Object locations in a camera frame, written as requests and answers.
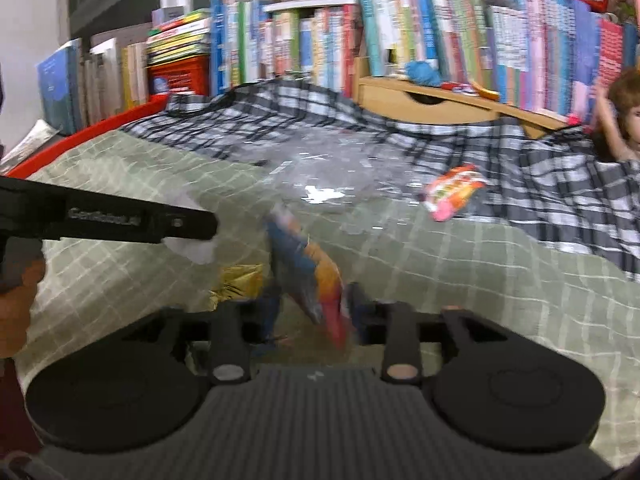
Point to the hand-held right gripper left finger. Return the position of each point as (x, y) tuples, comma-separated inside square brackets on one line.
[(270, 312)]

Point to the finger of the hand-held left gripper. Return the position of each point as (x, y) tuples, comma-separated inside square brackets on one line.
[(192, 225)]

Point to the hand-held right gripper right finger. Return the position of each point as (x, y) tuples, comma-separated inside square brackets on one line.
[(356, 310)]

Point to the white tissue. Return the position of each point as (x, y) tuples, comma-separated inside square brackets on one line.
[(197, 252)]

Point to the gold foil bag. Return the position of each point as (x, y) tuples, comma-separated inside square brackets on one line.
[(237, 280)]

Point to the blue and orange snack packet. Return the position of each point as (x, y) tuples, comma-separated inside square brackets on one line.
[(310, 270)]

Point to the person's left hand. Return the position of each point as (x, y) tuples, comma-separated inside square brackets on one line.
[(17, 315)]

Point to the silver foil wrapper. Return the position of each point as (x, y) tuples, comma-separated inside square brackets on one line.
[(27, 145)]

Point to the green checked bed sheet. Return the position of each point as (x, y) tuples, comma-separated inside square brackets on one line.
[(475, 280)]

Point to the row of pale-spined books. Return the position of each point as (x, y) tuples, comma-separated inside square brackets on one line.
[(95, 85)]

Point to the clear plastic bag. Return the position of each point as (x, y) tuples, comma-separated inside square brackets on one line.
[(325, 170)]

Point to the red box with blue circle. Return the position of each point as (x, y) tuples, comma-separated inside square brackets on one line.
[(177, 77)]

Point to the pink and orange candy wrapper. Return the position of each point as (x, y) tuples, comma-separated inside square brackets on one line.
[(455, 191)]

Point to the stack of flat books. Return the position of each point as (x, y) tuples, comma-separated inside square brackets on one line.
[(177, 37)]

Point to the wooden drawer box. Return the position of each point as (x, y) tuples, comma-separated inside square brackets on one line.
[(420, 105)]

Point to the black and white plaid blanket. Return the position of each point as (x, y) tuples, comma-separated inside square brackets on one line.
[(550, 180)]

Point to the blue fuzzy ball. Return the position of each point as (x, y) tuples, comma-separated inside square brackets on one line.
[(424, 72)]

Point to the row of colourful books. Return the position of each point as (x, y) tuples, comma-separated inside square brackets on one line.
[(450, 25)]

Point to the brown-haired doll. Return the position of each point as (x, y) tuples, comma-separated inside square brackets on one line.
[(625, 115)]

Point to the red curved bed frame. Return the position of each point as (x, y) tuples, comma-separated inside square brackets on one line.
[(85, 137)]

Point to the white window frame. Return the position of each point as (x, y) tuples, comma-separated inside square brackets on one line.
[(125, 0)]

